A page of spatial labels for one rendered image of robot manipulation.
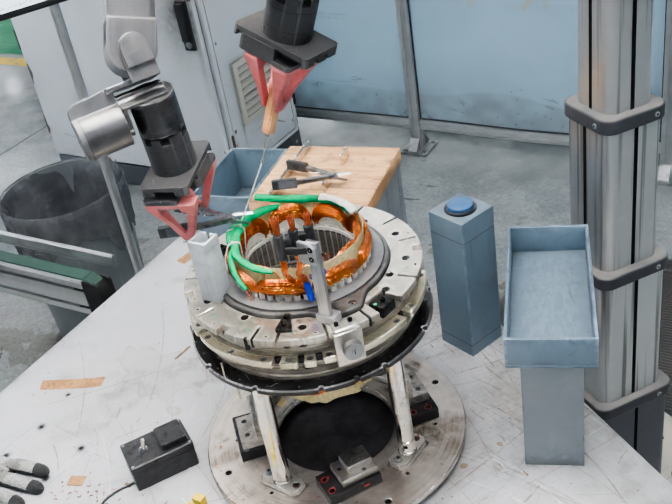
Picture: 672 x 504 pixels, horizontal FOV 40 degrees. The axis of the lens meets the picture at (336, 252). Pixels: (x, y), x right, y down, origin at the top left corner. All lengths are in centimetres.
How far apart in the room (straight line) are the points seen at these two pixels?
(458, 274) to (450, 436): 25
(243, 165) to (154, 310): 34
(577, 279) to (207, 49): 241
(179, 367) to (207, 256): 51
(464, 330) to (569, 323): 35
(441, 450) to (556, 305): 28
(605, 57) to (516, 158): 245
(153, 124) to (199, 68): 238
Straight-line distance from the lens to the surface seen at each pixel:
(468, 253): 141
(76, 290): 202
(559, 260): 130
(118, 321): 179
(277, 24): 103
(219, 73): 352
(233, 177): 165
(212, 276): 116
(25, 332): 333
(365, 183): 145
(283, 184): 144
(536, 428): 130
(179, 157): 115
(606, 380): 158
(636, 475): 134
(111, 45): 111
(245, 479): 136
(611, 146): 135
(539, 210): 339
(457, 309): 149
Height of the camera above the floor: 176
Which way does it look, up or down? 32 degrees down
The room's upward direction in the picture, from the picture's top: 10 degrees counter-clockwise
